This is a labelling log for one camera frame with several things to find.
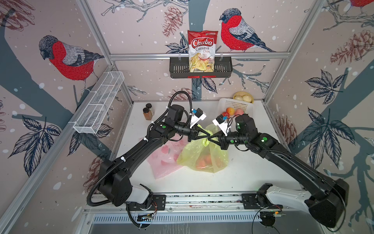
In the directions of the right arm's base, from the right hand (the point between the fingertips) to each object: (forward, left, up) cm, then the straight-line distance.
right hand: (209, 137), depth 70 cm
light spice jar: (+35, +42, -15) cm, 57 cm away
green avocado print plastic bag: (-4, +2, -11) cm, 12 cm away
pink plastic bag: (-3, +26, -25) cm, 36 cm away
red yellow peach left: (+32, -15, -19) cm, 40 cm away
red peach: (-3, -1, -19) cm, 19 cm away
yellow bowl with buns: (+53, -32, -21) cm, 66 cm away
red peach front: (-7, +3, -19) cm, 21 cm away
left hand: (0, 0, +4) cm, 4 cm away
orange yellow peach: (+35, -19, -20) cm, 45 cm away
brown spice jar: (+29, +43, -17) cm, 54 cm away
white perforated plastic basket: (+42, -15, -18) cm, 48 cm away
